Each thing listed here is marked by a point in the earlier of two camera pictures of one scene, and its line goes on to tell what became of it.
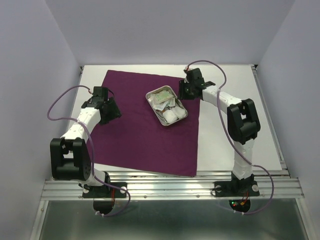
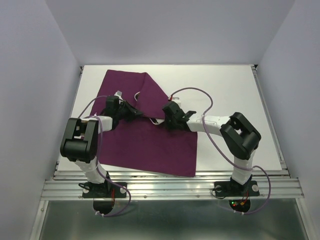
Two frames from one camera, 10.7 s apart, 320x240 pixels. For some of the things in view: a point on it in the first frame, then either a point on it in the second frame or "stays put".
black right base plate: (228, 189) stays put
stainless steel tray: (167, 105) → (154, 121)
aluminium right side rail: (274, 133) stays put
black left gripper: (115, 112) → (132, 112)
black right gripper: (182, 85) → (167, 124)
